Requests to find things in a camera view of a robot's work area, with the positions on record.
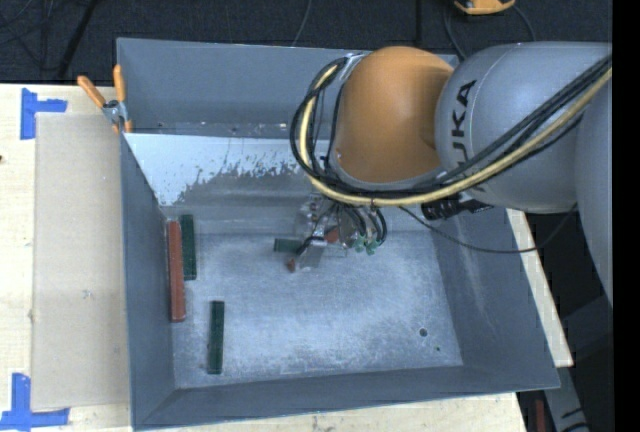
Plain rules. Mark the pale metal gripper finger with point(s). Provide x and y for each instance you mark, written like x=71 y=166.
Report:
x=312 y=256

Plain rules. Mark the dark green flat block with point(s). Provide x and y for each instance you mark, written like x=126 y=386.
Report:
x=286 y=245
x=216 y=337
x=188 y=247

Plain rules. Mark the grey metal bin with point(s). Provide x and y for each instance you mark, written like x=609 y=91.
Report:
x=325 y=320

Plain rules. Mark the pale wood flat board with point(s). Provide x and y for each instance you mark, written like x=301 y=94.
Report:
x=75 y=245

